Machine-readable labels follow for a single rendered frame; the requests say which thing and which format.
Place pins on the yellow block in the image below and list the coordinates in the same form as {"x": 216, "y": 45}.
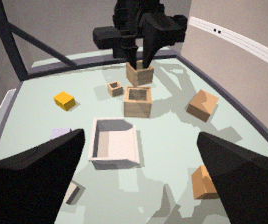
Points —
{"x": 64, "y": 100}

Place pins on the white open box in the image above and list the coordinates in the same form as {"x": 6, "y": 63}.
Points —
{"x": 115, "y": 140}

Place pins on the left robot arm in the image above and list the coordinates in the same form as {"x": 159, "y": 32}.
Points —
{"x": 159, "y": 29}

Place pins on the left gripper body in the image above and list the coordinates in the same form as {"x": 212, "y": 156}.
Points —
{"x": 109, "y": 37}

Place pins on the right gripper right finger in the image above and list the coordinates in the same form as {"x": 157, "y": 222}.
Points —
{"x": 240, "y": 177}

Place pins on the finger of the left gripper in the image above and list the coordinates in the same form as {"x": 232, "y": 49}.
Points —
{"x": 148, "y": 53}
{"x": 131, "y": 56}

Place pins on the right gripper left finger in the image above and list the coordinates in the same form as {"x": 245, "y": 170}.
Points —
{"x": 33, "y": 183}

